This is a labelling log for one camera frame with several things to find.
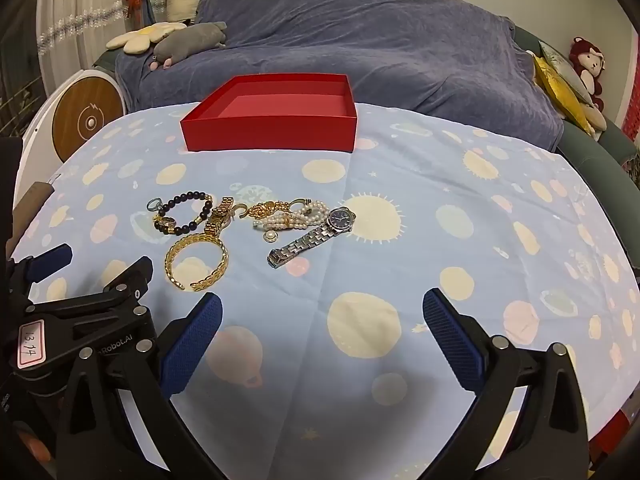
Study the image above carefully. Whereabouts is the gold hoop earring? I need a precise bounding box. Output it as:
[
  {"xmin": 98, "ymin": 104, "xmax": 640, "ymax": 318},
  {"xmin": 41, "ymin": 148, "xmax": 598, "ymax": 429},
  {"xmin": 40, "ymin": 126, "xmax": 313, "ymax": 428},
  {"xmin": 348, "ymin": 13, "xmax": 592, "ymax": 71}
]
[
  {"xmin": 288, "ymin": 198, "xmax": 312, "ymax": 209},
  {"xmin": 231, "ymin": 203, "xmax": 250, "ymax": 219}
]

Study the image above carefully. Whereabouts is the gold chain bracelet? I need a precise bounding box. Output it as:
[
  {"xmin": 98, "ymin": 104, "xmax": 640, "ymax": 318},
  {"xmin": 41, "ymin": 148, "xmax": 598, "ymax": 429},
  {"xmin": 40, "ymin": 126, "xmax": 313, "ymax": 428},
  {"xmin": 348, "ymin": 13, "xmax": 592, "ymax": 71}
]
[{"xmin": 246, "ymin": 199, "xmax": 296, "ymax": 220}]

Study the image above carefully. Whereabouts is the purple blue bed blanket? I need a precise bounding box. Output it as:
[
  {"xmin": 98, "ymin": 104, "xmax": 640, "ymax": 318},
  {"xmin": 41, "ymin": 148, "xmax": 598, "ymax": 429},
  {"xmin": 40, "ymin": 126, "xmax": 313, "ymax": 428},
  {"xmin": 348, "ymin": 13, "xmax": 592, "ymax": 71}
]
[{"xmin": 115, "ymin": 0, "xmax": 564, "ymax": 151}]

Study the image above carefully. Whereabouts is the yellow pillow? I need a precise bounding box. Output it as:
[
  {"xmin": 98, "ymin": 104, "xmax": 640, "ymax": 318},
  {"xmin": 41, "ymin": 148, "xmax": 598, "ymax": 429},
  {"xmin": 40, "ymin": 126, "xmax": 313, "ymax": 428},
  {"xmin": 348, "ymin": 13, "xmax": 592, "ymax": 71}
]
[{"xmin": 529, "ymin": 52, "xmax": 596, "ymax": 136}]

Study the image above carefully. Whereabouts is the grey pillow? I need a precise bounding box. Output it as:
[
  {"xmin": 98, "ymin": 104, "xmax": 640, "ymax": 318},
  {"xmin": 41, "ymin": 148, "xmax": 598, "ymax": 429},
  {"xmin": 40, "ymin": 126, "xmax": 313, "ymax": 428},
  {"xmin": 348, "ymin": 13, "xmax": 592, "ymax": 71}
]
[{"xmin": 539, "ymin": 40, "xmax": 593, "ymax": 105}]

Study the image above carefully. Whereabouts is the red cardboard tray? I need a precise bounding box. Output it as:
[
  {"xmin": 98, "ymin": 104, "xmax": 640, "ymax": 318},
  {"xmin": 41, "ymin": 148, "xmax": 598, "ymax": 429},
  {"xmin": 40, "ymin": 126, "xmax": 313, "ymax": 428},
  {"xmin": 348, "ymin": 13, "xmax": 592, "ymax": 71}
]
[{"xmin": 180, "ymin": 73, "xmax": 357, "ymax": 153}]

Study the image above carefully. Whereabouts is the white round wooden device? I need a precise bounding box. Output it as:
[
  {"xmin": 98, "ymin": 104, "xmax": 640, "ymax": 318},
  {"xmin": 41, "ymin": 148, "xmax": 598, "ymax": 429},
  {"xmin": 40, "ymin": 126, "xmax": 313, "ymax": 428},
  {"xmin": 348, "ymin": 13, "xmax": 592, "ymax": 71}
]
[{"xmin": 14, "ymin": 67, "xmax": 126, "ymax": 202}]

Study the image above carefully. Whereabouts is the grey plush toy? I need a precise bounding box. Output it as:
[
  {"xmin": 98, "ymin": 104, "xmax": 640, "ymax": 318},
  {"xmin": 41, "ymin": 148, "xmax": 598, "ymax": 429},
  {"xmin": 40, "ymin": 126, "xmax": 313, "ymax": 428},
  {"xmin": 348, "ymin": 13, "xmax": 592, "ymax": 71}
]
[{"xmin": 150, "ymin": 22, "xmax": 227, "ymax": 70}]

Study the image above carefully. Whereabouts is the white paper label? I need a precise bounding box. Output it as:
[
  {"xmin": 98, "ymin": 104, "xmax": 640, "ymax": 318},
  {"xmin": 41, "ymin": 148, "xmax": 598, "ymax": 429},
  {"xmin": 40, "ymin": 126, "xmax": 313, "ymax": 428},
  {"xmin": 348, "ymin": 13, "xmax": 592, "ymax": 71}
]
[{"xmin": 16, "ymin": 320, "xmax": 47, "ymax": 370}]

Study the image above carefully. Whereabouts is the blue planet print cloth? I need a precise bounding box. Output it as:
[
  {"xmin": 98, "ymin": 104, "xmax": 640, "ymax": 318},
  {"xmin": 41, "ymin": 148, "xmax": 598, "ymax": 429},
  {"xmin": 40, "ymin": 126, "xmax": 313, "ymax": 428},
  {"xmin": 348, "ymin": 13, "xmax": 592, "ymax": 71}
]
[{"xmin": 15, "ymin": 104, "xmax": 639, "ymax": 479}]

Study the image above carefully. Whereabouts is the white lace curtain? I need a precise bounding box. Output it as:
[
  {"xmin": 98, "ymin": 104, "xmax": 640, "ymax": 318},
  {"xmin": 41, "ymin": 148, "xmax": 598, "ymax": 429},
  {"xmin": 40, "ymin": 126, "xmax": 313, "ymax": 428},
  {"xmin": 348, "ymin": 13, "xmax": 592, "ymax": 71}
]
[{"xmin": 35, "ymin": 0, "xmax": 144, "ymax": 94}]

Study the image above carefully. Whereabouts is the pearl strand bracelet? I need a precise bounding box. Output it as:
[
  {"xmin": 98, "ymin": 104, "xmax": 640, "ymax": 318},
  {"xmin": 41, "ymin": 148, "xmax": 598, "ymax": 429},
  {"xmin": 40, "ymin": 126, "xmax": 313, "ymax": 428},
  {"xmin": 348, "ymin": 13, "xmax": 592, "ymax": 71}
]
[{"xmin": 252, "ymin": 199, "xmax": 331, "ymax": 243}]

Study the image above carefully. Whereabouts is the cream flower plush cushion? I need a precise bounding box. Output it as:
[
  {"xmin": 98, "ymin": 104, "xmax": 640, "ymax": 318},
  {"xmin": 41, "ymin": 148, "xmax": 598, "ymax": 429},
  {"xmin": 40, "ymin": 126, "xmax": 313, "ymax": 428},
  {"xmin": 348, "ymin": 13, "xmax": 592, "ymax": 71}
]
[{"xmin": 105, "ymin": 22, "xmax": 186, "ymax": 55}]

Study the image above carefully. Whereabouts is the dark bead bracelet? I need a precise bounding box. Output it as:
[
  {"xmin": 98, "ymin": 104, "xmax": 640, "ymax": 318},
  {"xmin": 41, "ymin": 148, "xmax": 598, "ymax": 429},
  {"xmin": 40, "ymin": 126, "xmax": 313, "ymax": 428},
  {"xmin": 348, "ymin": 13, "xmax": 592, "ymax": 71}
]
[{"xmin": 153, "ymin": 190, "xmax": 215, "ymax": 236}]

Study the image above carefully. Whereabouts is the red monkey plush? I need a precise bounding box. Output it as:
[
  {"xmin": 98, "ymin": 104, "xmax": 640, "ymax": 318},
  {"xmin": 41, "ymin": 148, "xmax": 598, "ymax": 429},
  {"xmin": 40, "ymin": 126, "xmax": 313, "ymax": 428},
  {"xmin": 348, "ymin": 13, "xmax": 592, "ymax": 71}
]
[{"xmin": 570, "ymin": 37, "xmax": 605, "ymax": 112}]

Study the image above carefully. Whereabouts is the gold chain bangle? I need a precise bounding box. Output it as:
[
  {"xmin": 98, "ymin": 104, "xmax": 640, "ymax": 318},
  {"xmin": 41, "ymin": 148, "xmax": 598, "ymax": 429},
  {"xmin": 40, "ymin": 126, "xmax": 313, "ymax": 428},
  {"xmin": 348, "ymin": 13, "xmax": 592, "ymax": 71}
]
[{"xmin": 164, "ymin": 234, "xmax": 230, "ymax": 292}]

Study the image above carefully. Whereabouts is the silver wristwatch blue dial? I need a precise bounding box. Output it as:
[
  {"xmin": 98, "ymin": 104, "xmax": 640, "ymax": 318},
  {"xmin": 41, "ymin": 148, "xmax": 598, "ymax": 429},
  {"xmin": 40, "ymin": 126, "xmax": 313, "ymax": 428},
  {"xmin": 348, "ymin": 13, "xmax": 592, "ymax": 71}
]
[{"xmin": 267, "ymin": 206, "xmax": 356, "ymax": 269}]

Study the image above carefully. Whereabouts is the green sofa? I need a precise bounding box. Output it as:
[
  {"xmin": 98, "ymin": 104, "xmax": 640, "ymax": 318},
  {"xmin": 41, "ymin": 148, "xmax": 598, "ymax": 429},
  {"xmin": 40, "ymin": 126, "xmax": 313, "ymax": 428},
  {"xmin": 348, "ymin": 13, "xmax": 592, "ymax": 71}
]
[{"xmin": 512, "ymin": 24, "xmax": 640, "ymax": 281}]

